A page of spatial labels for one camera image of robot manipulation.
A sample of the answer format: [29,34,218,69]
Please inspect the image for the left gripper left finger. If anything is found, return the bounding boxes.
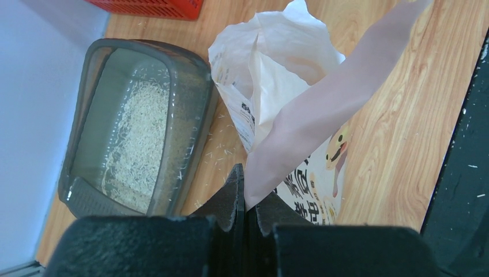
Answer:
[44,164,244,276]

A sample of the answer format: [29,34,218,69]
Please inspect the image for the grey litter box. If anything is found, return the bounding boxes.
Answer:
[58,39,219,218]

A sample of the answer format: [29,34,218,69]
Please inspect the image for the pink cat litter bag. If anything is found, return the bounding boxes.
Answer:
[208,1,429,225]

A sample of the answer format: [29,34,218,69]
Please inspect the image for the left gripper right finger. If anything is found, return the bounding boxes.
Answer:
[246,193,441,276]

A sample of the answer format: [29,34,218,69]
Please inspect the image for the red plastic basket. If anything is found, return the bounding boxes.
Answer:
[88,0,203,21]

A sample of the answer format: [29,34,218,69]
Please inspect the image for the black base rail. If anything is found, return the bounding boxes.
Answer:
[421,38,488,276]

